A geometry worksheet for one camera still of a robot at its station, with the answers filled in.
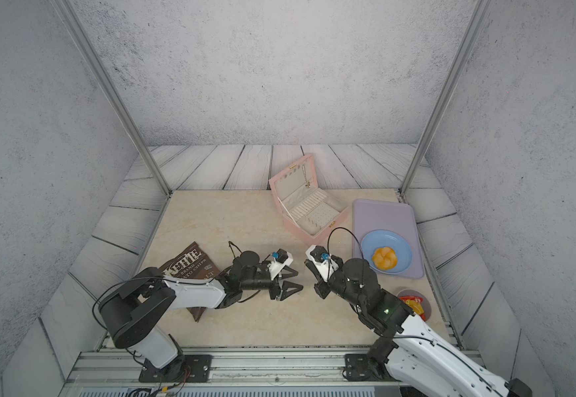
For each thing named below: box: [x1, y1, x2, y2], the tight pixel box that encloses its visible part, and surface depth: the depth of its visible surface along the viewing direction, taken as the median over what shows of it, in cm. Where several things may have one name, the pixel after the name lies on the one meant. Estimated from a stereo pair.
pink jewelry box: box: [268, 153, 349, 246], surface depth 106 cm
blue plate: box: [360, 229, 413, 274], surface depth 101 cm
